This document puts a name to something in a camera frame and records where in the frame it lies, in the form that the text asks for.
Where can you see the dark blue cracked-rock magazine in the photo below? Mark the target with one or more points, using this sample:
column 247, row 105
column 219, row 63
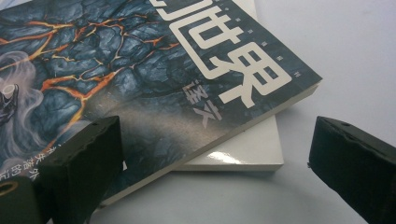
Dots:
column 140, row 77

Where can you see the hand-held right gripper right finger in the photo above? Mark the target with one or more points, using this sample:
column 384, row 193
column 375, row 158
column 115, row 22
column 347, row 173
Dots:
column 355, row 168

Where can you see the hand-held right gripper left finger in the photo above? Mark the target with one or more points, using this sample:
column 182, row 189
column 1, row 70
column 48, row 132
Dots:
column 84, row 168

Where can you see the white magazine with snowy scene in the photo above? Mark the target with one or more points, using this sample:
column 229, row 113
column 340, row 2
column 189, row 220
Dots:
column 249, row 149

